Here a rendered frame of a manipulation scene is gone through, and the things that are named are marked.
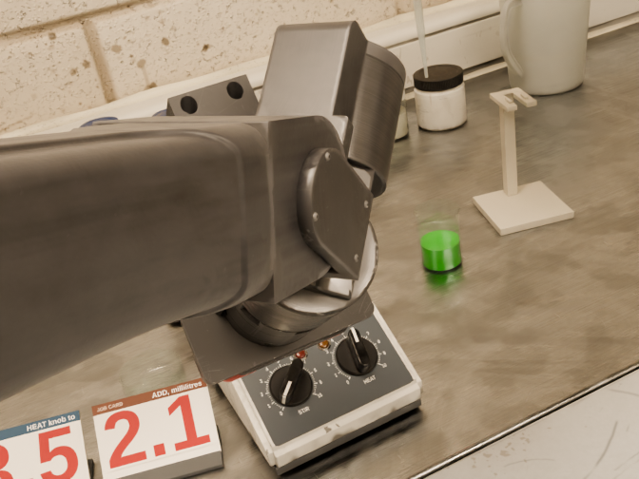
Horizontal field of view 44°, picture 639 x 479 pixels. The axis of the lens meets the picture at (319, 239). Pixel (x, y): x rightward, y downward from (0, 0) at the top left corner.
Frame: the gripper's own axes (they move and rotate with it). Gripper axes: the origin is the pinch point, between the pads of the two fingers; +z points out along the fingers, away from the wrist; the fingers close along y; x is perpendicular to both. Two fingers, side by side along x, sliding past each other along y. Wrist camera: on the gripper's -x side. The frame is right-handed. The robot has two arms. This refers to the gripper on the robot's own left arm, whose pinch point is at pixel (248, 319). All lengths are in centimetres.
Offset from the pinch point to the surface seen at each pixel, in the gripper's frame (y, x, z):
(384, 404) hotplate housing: -8.1, 9.1, 6.3
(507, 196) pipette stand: -36.3, -3.9, 24.5
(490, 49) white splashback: -60, -29, 50
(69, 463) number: 14.3, 3.7, 13.7
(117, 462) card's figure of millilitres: 11.1, 5.1, 12.9
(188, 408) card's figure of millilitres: 4.7, 3.5, 12.2
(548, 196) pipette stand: -39.4, -2.0, 22.3
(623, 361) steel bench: -26.9, 13.9, 4.4
